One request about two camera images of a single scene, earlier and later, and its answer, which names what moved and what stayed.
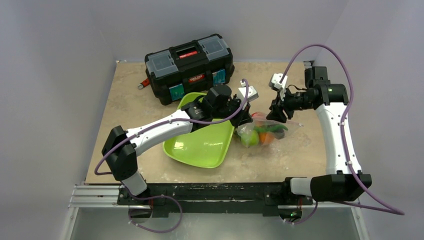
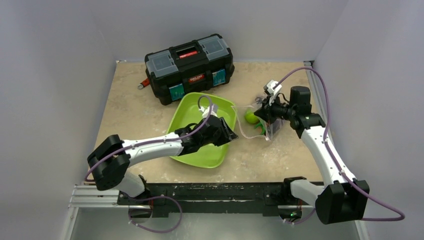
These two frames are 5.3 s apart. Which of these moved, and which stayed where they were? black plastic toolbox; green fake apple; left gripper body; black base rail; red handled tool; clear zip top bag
Moved: left gripper body; green fake apple; clear zip top bag
Stayed: black plastic toolbox; red handled tool; black base rail
